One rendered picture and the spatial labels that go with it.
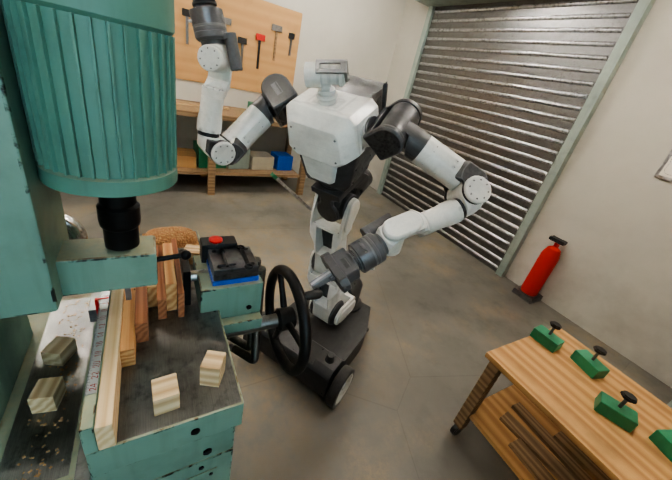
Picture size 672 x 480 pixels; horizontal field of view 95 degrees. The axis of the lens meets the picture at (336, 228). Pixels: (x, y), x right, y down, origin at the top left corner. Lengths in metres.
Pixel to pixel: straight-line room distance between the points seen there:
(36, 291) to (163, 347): 0.21
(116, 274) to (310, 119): 0.64
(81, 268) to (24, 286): 0.07
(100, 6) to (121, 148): 0.15
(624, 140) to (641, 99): 0.28
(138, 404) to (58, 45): 0.49
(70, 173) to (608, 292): 3.20
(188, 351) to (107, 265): 0.21
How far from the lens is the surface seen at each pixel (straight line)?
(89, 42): 0.49
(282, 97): 1.09
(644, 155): 3.11
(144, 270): 0.65
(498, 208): 3.45
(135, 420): 0.62
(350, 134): 0.93
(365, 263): 0.80
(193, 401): 0.62
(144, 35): 0.50
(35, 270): 0.61
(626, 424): 1.63
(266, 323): 0.84
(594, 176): 3.18
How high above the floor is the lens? 1.41
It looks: 26 degrees down
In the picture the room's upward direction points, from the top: 13 degrees clockwise
